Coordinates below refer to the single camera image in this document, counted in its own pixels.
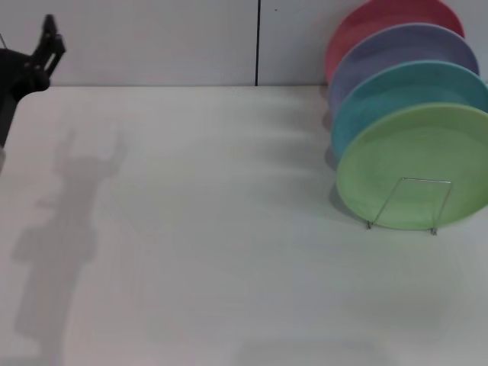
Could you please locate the red round plate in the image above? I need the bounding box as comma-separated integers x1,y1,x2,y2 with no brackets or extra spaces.
326,0,466,83

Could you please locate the green round plate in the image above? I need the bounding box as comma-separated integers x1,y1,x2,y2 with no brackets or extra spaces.
335,101,488,231

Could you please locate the teal round plate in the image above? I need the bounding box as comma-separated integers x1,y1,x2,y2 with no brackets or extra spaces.
330,59,488,159

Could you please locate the metal wire plate rack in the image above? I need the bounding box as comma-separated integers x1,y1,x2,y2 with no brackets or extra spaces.
365,177,453,236

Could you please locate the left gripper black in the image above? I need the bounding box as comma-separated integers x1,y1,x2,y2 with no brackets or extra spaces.
0,14,68,146

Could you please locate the purple round plate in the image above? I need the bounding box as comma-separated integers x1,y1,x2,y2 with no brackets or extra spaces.
329,22,480,119

